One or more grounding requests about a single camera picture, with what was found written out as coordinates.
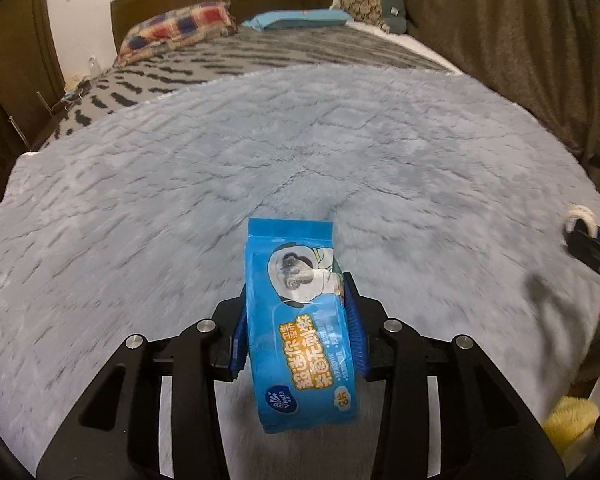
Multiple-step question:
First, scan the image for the black white striped bedsheet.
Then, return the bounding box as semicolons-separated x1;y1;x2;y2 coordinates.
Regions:
38;23;460;148

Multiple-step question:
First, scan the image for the brown wooden wardrobe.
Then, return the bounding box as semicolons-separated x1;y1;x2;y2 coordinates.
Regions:
0;0;65;203

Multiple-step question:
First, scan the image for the small white ring object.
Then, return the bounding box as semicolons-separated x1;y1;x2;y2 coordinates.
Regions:
562;205;598;238

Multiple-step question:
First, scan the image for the plaid red blue pillow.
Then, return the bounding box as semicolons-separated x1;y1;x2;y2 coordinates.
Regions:
114;0;237;68

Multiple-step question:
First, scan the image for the yellow fluffy blanket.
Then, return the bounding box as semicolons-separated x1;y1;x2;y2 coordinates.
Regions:
543;396;600;472

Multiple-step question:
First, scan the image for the cluttered bedside table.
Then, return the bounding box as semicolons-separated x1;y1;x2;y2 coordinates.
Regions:
50;54;102;115

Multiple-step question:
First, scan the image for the grey plush blanket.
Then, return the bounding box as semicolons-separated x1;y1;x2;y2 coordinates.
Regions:
0;65;600;470

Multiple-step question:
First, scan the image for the light blue pillow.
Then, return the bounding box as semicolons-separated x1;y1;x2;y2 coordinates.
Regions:
242;9;353;32

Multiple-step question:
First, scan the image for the blue wet wipes pack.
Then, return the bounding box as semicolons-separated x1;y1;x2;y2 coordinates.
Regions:
245;218;358;434

